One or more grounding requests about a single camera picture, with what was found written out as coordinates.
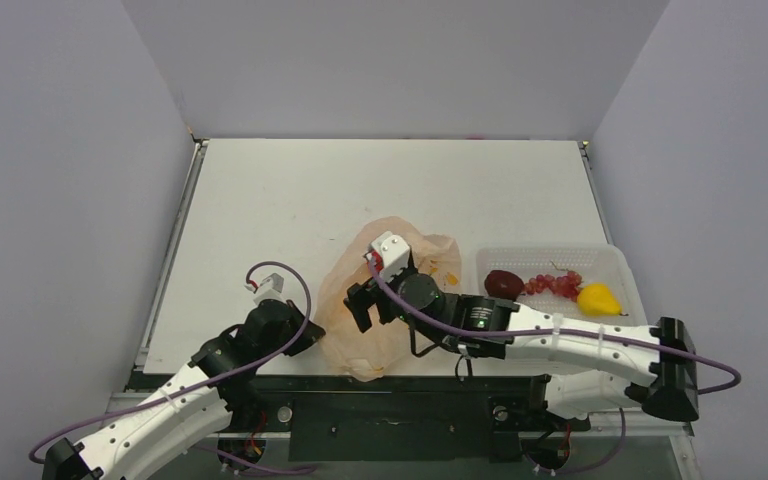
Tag dark red fake fruit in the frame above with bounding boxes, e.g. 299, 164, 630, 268
483, 270, 525, 301

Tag orange translucent plastic bag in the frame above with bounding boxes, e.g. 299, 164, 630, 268
313, 216, 462, 382

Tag red fake grape bunch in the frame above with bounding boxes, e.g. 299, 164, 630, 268
520, 264, 583, 303

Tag yellow fake fruit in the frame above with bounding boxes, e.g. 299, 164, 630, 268
576, 283, 624, 317

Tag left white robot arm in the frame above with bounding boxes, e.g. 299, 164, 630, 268
42, 300, 325, 479

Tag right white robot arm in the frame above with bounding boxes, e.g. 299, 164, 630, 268
343, 273, 699, 427

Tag white perforated plastic tray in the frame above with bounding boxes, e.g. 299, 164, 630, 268
476, 243, 647, 326

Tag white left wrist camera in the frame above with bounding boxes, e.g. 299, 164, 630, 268
247, 273, 284, 306

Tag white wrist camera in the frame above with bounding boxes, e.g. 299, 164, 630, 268
364, 231, 411, 283
247, 273, 284, 306

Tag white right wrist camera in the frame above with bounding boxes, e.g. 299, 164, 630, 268
364, 231, 411, 283

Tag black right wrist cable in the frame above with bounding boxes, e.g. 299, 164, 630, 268
407, 321, 475, 382

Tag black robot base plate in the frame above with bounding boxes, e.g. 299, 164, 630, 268
217, 375, 591, 463

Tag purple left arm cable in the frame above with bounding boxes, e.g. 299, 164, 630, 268
28, 260, 312, 480

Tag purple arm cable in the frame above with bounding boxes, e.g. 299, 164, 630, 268
28, 260, 312, 480
366, 254, 743, 477

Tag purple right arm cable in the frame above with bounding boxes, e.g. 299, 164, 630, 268
366, 254, 743, 477

